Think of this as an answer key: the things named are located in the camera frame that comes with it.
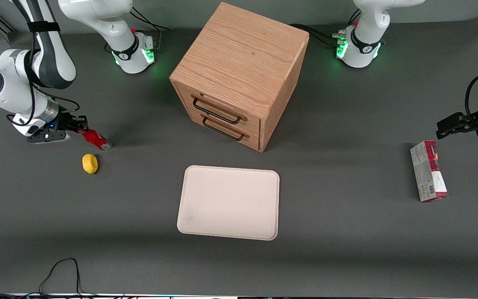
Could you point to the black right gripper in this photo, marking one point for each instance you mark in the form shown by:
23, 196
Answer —
65, 122

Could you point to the red coke bottle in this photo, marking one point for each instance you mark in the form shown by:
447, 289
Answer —
96, 139

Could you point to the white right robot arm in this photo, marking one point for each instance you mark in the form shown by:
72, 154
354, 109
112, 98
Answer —
15, 83

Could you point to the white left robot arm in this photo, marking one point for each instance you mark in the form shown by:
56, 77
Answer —
363, 41

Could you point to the beige rectangular tray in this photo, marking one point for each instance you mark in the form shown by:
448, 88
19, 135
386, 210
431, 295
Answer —
228, 202

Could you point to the yellow lemon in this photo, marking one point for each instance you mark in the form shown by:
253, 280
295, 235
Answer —
90, 163

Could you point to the grey and red carton box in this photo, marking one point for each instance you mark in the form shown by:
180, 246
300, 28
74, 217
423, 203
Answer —
428, 172

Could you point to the wooden drawer front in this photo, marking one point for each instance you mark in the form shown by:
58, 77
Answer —
247, 120
251, 139

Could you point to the wooden drawer cabinet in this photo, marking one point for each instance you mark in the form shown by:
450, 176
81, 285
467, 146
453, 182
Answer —
243, 54

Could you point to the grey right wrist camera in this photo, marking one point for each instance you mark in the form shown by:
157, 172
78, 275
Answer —
48, 137

